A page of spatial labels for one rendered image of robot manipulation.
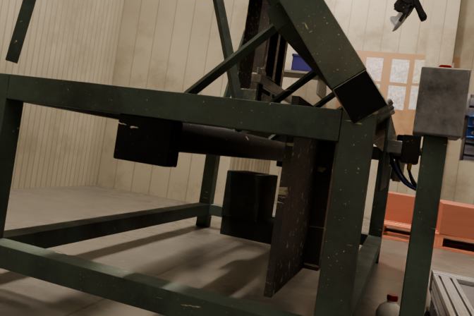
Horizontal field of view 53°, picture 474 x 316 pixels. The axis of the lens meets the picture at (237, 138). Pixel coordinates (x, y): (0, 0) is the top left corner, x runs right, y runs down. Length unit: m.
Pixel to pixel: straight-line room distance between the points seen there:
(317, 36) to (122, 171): 4.29
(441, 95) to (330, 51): 0.32
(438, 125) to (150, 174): 4.26
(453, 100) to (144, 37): 4.53
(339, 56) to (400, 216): 3.90
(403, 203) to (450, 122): 3.85
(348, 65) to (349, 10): 5.38
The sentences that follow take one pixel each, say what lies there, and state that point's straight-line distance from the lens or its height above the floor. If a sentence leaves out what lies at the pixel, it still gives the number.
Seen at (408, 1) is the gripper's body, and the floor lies 1.44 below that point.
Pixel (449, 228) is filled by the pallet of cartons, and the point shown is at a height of 0.20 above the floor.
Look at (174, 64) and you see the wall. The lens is 5.32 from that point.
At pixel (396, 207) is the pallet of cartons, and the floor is 0.27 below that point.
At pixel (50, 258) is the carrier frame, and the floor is 0.18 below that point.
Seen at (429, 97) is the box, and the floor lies 0.85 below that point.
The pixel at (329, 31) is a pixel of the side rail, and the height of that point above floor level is 1.01.
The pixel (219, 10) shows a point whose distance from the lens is 2.64.
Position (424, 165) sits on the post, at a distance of 1.38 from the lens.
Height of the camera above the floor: 0.64
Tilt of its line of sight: 1 degrees up
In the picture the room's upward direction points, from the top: 8 degrees clockwise
